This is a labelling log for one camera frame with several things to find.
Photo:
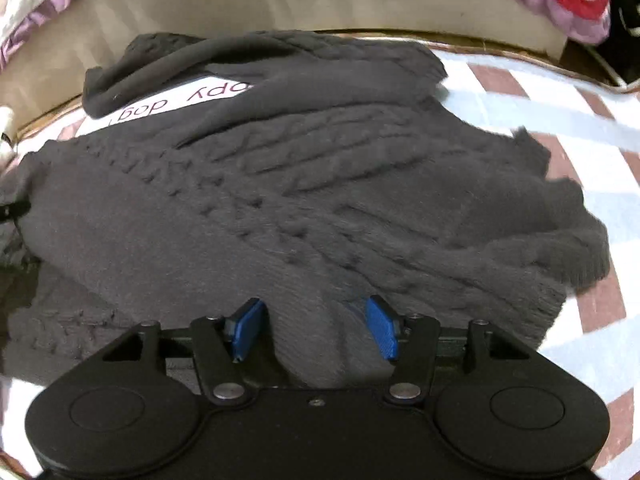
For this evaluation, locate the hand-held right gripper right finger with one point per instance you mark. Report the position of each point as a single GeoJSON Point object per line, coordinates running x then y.
{"type": "Point", "coordinates": [382, 330]}

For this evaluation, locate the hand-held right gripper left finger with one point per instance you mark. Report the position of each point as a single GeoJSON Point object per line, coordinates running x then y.
{"type": "Point", "coordinates": [247, 327]}

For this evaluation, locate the dark grey knit sweater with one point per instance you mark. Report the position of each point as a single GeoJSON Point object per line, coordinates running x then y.
{"type": "Point", "coordinates": [300, 200]}

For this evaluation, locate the checkered plush blanket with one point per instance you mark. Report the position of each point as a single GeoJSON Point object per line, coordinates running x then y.
{"type": "Point", "coordinates": [590, 125]}

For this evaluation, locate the beige bed headboard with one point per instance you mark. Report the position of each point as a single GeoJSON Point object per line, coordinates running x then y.
{"type": "Point", "coordinates": [300, 0]}

